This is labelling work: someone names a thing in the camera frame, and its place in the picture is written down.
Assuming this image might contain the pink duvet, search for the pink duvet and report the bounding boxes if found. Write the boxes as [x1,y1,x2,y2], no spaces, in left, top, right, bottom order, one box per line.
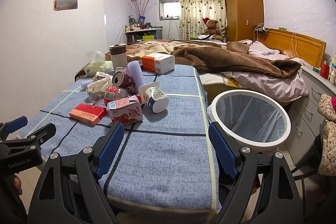
[223,40,311,103]

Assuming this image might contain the brown teddy bear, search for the brown teddy bear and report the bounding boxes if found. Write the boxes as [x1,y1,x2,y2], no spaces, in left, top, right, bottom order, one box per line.
[202,18,224,42]

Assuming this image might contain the red jar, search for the red jar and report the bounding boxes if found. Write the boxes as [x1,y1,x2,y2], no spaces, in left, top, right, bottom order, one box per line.
[319,60,330,80]

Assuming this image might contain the purple branch bouquet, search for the purple branch bouquet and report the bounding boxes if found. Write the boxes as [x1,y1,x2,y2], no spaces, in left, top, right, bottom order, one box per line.
[128,0,155,24]

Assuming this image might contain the red flat box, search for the red flat box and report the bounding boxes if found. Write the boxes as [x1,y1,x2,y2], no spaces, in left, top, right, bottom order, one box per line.
[69,103,107,126]

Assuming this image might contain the wooden headboard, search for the wooden headboard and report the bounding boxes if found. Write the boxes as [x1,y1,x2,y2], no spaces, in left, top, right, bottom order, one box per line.
[256,28,326,67]

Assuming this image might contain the crushed clear plastic bottle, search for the crushed clear plastic bottle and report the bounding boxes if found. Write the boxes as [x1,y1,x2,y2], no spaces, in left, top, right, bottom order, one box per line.
[86,78,112,103]

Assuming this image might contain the floral padded jacket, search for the floral padded jacket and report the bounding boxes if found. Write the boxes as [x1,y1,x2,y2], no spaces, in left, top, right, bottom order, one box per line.
[318,94,335,176]

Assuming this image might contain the lilac foam fruit net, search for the lilac foam fruit net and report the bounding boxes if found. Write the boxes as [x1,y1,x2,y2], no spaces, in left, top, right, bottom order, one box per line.
[126,61,145,89]

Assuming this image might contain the cluttered side shelf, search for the cluttered side shelf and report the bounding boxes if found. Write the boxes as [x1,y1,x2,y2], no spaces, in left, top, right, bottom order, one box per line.
[125,15,163,45]

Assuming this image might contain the patterned curtain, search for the patterned curtain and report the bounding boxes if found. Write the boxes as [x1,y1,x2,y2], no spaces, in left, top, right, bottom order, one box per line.
[179,0,228,40]

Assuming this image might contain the white yogurt cup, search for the white yogurt cup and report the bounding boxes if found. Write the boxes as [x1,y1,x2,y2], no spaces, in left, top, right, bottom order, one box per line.
[138,81,169,114]

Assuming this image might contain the wooden wardrobe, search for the wooden wardrobe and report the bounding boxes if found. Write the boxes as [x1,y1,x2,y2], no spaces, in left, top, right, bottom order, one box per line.
[225,0,264,42]

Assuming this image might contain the brown white tumbler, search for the brown white tumbler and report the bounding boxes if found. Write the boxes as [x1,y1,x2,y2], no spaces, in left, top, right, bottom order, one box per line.
[109,44,127,71]

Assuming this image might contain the brown fleece blanket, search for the brown fleece blanket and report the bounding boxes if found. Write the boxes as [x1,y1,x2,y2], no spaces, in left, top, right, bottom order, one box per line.
[126,40,301,79]

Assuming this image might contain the orange white box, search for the orange white box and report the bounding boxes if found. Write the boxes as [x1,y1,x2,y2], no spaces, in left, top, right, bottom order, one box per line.
[142,53,175,75]

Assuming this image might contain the strawberry milk carton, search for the strawberry milk carton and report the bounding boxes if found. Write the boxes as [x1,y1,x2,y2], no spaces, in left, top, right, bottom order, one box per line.
[107,96,143,126]

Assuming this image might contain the small window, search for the small window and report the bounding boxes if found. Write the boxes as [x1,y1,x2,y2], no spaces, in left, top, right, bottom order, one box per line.
[159,0,181,20]

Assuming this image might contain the white round trash bin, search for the white round trash bin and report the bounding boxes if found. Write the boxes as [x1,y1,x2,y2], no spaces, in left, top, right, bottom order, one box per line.
[207,89,291,152]

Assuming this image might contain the grey drawer cabinet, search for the grey drawer cabinet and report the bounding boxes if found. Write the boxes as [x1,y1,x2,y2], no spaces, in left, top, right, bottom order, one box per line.
[285,67,335,165]

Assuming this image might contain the yellow tissue pack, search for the yellow tissue pack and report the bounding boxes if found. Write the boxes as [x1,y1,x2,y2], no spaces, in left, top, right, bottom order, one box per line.
[84,50,113,77]

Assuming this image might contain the person's left hand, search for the person's left hand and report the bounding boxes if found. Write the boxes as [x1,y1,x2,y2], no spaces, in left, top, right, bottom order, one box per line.
[9,174,23,196]

